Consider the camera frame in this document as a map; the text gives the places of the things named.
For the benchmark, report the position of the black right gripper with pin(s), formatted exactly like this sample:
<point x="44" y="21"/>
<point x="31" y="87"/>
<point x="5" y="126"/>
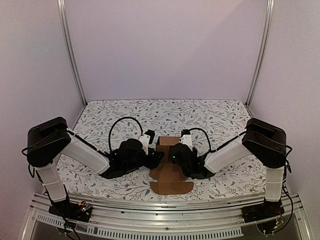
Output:
<point x="173" y="157"/>

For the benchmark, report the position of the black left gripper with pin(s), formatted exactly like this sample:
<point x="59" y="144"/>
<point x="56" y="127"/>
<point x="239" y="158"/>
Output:
<point x="154" y="161"/>

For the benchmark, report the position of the brown cardboard box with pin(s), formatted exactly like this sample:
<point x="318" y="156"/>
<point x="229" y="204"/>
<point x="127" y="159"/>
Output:
<point x="168" y="178"/>

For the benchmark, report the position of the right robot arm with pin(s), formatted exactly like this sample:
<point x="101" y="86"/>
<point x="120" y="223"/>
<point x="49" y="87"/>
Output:
<point x="266" y="142"/>

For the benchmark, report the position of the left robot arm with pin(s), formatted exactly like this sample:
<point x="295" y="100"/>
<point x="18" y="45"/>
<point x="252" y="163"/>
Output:
<point x="47" y="141"/>

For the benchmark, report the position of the floral patterned table mat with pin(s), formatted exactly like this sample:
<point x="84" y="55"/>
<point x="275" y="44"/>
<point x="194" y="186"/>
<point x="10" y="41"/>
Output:
<point x="107" y="123"/>

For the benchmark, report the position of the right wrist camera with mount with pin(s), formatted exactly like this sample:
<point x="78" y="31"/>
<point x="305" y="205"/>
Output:
<point x="186" y="138"/>

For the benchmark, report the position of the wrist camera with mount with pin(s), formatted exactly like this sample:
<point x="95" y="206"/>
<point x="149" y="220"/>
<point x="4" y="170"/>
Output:
<point x="146" y="139"/>
<point x="186" y="138"/>

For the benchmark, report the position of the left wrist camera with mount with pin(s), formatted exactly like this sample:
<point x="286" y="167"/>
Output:
<point x="146" y="139"/>

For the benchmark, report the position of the aluminium front rail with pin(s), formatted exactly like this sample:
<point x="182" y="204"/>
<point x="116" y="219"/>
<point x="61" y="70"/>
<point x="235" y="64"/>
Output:
<point x="215" y="219"/>

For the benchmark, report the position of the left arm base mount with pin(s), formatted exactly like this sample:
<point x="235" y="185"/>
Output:
<point x="80" y="211"/>

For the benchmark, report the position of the right aluminium frame post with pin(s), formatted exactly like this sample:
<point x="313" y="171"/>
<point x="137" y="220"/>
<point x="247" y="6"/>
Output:
<point x="262" y="51"/>

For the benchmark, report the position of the aluminium frame post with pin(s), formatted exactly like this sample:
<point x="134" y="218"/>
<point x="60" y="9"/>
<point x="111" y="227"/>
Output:
<point x="61" y="4"/>
<point x="262" y="51"/>

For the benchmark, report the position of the left aluminium frame post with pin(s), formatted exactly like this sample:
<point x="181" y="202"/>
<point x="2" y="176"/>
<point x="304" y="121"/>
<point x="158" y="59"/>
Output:
<point x="61" y="4"/>

